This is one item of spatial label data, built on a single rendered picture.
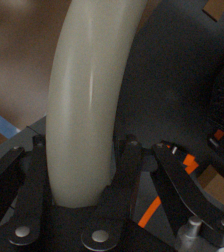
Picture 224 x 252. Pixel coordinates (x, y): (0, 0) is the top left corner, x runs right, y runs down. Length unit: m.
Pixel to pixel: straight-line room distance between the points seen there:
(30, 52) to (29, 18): 0.19
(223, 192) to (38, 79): 1.18
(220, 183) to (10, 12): 1.49
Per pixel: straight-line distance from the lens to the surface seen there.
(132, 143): 0.15
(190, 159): 1.10
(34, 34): 1.14
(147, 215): 1.31
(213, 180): 1.14
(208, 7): 1.15
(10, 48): 1.20
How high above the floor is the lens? 1.02
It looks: 75 degrees down
